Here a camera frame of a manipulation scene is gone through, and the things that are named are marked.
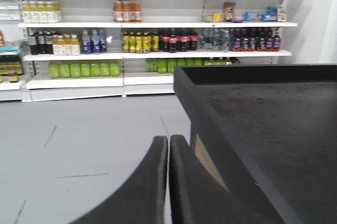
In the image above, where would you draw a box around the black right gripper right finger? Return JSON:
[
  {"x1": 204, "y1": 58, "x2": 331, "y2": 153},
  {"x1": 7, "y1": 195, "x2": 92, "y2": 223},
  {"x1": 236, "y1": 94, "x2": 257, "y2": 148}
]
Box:
[{"x1": 170, "y1": 135, "x2": 282, "y2": 223}]

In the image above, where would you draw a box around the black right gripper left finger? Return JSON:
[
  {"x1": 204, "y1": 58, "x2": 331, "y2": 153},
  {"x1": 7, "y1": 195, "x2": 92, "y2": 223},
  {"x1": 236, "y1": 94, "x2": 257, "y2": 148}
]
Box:
[{"x1": 73, "y1": 136, "x2": 168, "y2": 223}]

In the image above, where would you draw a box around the black wooden display stand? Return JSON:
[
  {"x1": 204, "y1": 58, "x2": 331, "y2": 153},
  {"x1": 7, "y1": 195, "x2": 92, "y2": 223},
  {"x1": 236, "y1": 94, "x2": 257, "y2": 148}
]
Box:
[{"x1": 174, "y1": 64, "x2": 336, "y2": 223}]

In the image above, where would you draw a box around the white store shelving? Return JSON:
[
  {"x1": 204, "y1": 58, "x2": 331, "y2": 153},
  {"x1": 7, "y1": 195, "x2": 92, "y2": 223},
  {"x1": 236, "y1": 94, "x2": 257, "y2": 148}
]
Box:
[{"x1": 1, "y1": 0, "x2": 297, "y2": 102}]

